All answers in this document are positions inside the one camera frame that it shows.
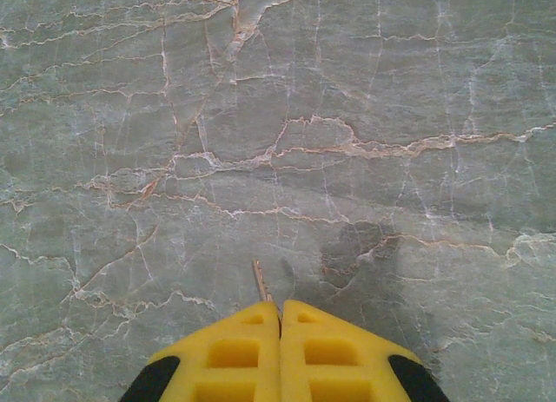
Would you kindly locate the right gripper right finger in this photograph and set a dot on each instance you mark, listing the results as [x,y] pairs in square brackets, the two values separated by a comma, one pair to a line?
[343,363]

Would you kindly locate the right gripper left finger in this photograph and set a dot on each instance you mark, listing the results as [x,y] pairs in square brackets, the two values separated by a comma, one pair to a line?
[243,363]

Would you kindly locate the thin wooden stick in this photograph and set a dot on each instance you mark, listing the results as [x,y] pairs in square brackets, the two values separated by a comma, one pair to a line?
[261,285]

